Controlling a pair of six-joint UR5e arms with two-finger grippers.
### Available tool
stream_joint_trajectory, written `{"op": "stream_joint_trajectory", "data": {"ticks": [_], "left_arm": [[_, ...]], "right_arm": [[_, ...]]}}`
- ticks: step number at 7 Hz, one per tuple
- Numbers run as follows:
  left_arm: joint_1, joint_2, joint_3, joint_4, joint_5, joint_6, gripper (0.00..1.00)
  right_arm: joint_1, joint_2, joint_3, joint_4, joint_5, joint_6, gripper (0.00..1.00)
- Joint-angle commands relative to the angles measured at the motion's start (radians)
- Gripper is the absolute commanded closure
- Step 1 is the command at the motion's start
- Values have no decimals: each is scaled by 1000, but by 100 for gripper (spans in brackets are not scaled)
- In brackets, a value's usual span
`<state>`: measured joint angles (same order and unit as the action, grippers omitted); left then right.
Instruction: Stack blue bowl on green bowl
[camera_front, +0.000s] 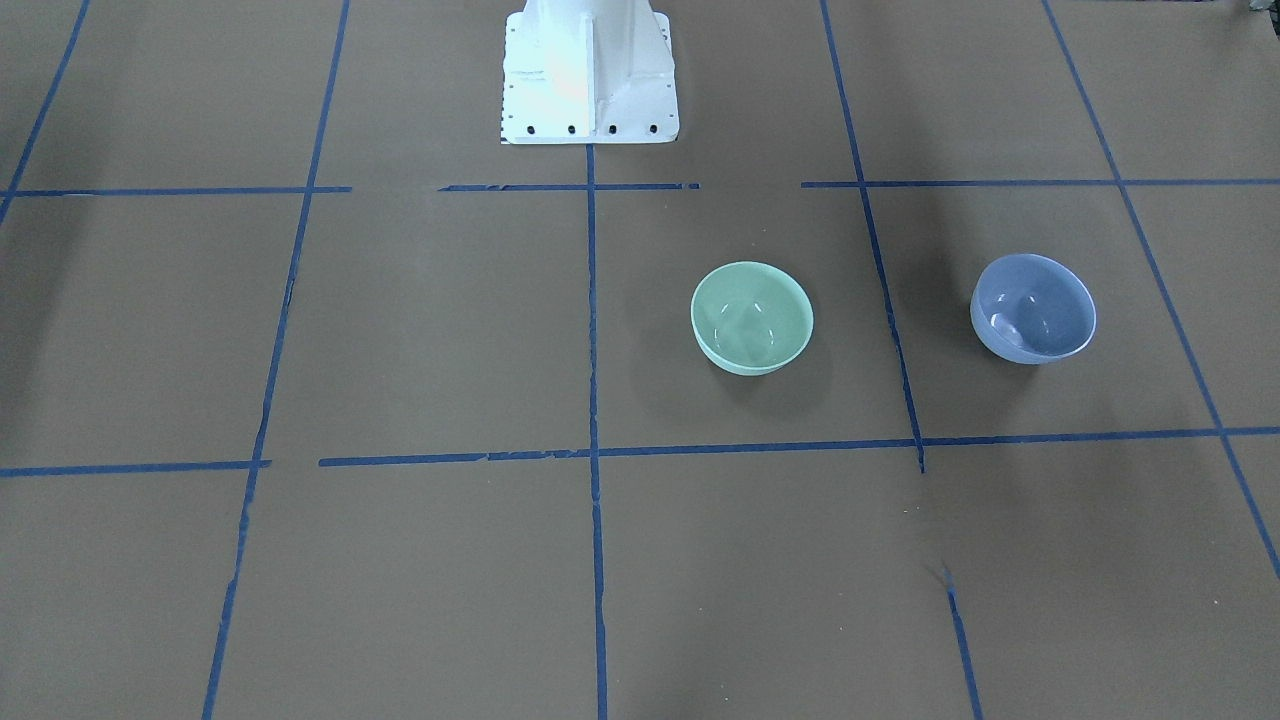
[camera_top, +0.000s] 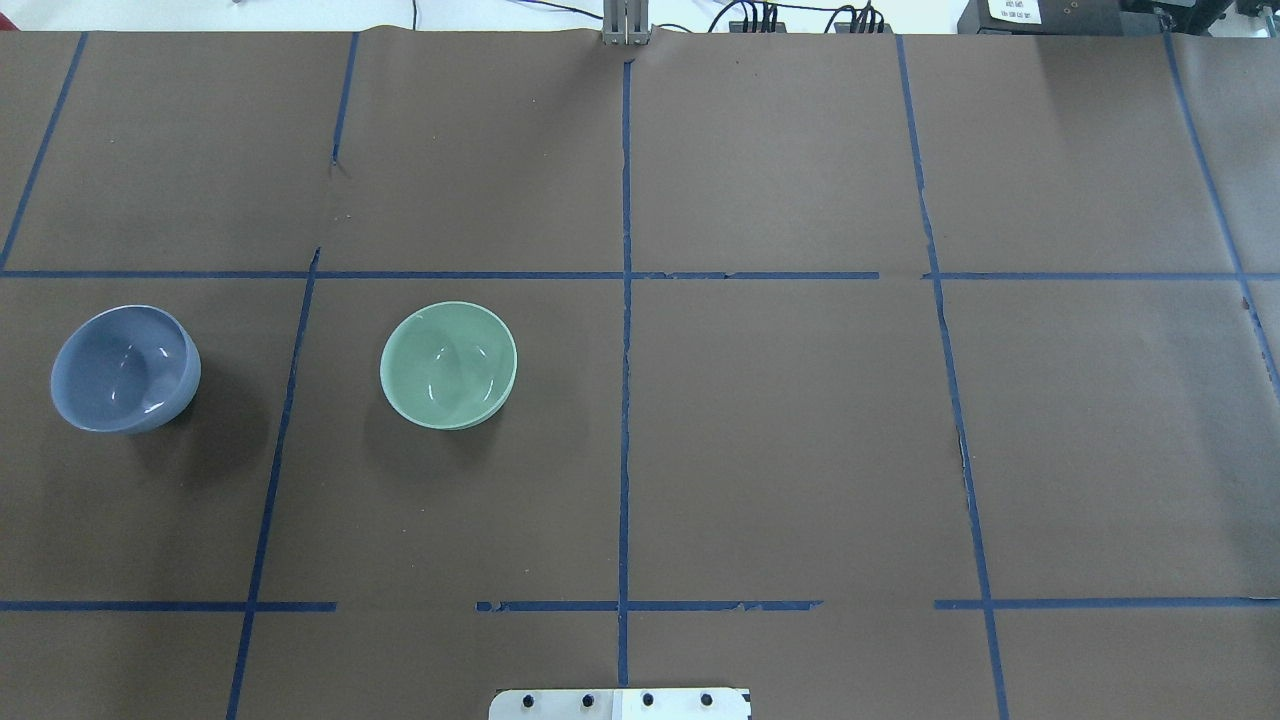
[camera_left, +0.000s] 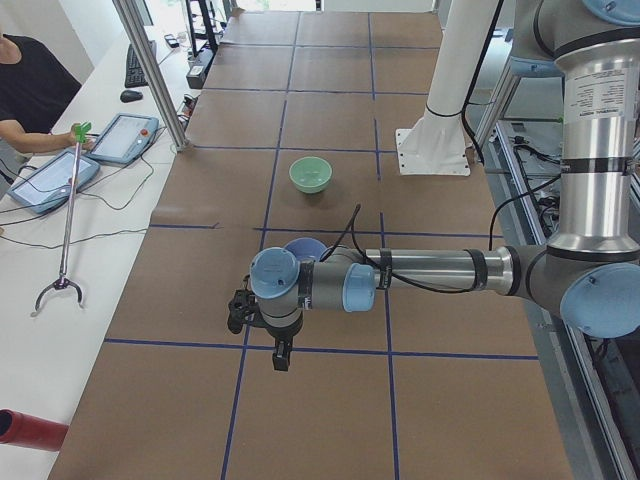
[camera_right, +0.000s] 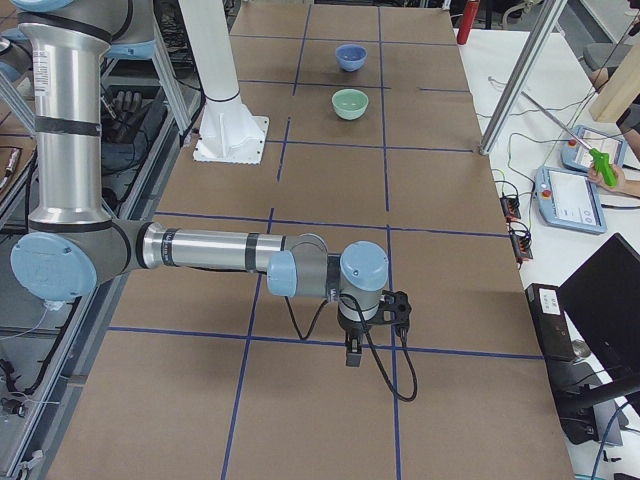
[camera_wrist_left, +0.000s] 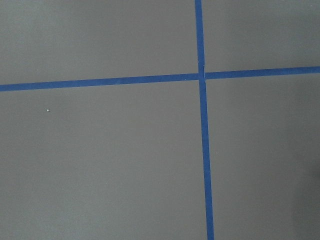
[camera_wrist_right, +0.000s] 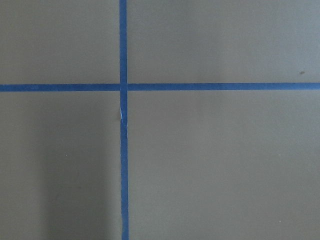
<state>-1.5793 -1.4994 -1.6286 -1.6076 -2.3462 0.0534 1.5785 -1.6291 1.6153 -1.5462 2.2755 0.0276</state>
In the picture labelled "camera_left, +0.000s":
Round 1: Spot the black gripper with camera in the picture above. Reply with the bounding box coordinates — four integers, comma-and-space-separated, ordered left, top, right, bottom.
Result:
227, 289, 303, 371

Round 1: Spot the blue bowl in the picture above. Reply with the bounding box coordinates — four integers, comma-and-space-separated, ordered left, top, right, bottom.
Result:
284, 237, 328, 261

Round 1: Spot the green bowl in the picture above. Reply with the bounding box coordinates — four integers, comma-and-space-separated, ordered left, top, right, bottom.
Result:
289, 156, 333, 194

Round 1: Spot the teach pendant tablet far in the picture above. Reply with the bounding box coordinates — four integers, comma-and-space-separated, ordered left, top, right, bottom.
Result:
86, 113, 159, 165

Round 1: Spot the teach pendant tablet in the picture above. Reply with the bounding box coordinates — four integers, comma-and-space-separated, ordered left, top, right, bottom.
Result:
7, 149, 75, 214
86, 113, 159, 165

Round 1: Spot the red cylinder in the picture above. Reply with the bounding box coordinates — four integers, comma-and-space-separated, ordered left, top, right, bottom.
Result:
1, 409, 69, 452

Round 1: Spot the teach pendant tablet near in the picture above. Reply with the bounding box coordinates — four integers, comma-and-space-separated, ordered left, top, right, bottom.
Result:
7, 149, 75, 214

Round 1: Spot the black computer mouse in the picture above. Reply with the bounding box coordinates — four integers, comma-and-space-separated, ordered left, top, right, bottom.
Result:
120, 89, 143, 103

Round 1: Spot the black keyboard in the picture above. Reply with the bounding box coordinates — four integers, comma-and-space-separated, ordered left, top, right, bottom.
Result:
124, 44, 148, 89

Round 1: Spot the person in black shirt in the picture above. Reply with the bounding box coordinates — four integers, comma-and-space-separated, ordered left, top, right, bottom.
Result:
1, 34, 81, 154

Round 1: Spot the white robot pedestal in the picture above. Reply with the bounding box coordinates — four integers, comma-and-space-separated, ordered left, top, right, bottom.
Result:
396, 0, 502, 176

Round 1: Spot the green-handled reacher grabber tool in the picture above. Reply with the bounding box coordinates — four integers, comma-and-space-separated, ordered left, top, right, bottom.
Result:
30, 122, 92, 317

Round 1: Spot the aluminium frame post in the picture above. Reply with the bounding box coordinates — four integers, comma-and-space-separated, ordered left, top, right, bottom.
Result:
113, 0, 188, 152

